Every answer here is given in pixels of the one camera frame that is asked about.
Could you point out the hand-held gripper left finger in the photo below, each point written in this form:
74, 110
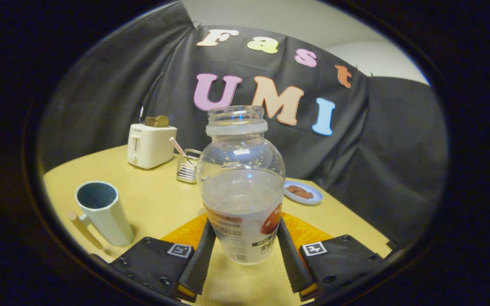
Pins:
200, 263

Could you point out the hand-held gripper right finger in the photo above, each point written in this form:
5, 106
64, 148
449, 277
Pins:
292, 263

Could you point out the clear plastic juice bottle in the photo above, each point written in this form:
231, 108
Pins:
240, 191

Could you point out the pale green cup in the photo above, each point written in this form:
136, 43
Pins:
111, 221

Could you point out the light blue plate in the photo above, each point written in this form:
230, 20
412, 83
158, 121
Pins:
315, 199

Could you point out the brown meat piece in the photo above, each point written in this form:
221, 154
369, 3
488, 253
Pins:
306, 195
296, 189

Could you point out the wooden table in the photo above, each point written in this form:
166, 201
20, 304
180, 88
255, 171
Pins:
155, 204

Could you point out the white toaster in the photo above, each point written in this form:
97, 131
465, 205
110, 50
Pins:
151, 146

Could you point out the brown toast slice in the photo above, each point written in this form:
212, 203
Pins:
158, 121

